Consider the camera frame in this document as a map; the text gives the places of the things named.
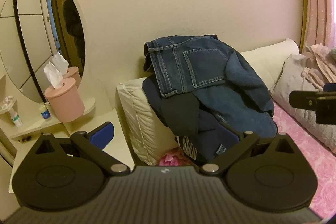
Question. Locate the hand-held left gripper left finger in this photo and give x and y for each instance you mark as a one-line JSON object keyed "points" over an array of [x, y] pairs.
{"points": [[102, 134]]}

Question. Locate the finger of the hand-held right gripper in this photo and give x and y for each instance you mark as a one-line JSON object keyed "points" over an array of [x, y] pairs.
{"points": [[303, 100], [330, 88]]}

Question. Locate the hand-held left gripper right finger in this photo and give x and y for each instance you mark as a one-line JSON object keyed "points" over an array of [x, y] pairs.
{"points": [[229, 132]]}

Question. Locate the blue denim jeans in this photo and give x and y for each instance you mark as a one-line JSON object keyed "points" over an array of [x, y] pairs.
{"points": [[244, 82], [173, 66]]}

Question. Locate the pile of pink clothes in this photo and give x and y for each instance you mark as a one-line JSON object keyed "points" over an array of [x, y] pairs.
{"points": [[319, 64]]}

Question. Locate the white dressing table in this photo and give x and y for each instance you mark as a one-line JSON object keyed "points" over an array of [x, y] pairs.
{"points": [[119, 140]]}

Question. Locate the navy garment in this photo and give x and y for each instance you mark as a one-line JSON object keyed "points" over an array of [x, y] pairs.
{"points": [[207, 134]]}

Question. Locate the grey pillow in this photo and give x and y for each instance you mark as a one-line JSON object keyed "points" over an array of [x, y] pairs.
{"points": [[288, 77]]}

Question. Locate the cream quilted pillow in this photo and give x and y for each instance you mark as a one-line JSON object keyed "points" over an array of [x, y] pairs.
{"points": [[141, 119]]}

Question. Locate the striped garment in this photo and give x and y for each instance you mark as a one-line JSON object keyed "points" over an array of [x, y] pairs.
{"points": [[189, 148]]}

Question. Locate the pink round tissue box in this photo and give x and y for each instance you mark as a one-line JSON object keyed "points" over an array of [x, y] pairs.
{"points": [[65, 103]]}

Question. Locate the pink rose blanket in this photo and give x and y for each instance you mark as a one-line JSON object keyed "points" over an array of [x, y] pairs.
{"points": [[302, 155]]}

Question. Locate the black garment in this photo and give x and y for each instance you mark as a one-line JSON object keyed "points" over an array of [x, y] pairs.
{"points": [[173, 113]]}

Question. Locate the small blue label bottle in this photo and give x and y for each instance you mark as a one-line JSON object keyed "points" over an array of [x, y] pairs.
{"points": [[45, 113]]}

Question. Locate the white tissue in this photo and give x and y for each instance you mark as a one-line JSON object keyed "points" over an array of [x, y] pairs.
{"points": [[53, 75]]}

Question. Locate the small white green bottle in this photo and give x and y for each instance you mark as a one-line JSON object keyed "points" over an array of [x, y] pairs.
{"points": [[16, 119]]}

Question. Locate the clear plastic packet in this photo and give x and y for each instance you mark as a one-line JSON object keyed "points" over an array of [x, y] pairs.
{"points": [[8, 103]]}

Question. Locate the oval mirror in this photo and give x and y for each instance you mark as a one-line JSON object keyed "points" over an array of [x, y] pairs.
{"points": [[34, 29]]}

